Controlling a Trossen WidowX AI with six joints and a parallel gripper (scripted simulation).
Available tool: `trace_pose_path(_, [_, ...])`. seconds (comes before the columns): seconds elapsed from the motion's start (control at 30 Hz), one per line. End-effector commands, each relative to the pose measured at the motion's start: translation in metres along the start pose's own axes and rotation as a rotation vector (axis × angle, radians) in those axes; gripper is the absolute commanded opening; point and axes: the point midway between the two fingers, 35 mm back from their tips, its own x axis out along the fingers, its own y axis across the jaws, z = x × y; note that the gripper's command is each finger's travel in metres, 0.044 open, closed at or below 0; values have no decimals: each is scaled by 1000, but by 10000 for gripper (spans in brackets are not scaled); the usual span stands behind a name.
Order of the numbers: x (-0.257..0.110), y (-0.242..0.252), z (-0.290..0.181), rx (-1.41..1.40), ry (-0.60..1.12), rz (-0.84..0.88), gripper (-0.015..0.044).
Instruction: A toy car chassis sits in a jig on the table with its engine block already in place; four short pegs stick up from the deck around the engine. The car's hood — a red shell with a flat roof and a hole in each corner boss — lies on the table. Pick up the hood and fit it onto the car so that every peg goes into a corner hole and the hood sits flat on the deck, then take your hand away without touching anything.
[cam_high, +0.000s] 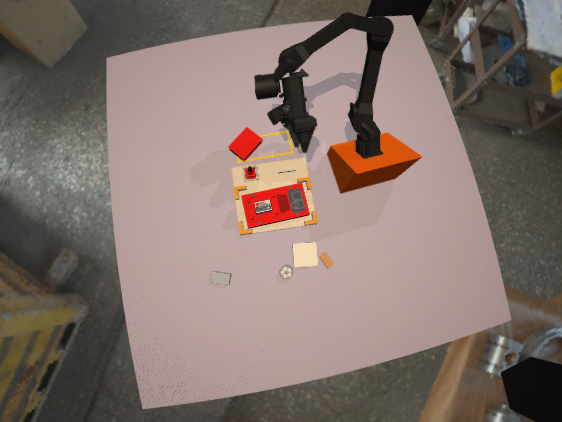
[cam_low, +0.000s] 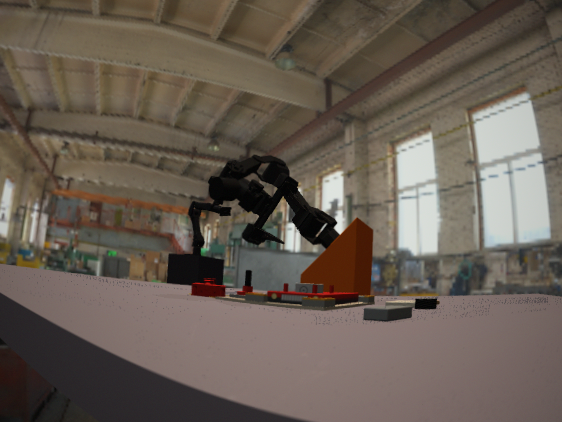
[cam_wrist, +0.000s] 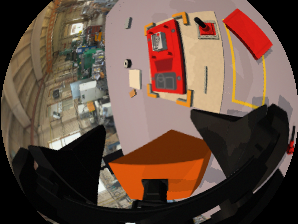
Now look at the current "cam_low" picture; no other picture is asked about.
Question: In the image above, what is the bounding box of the red car hood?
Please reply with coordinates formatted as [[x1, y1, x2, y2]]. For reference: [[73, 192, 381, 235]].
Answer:
[[191, 283, 225, 297]]

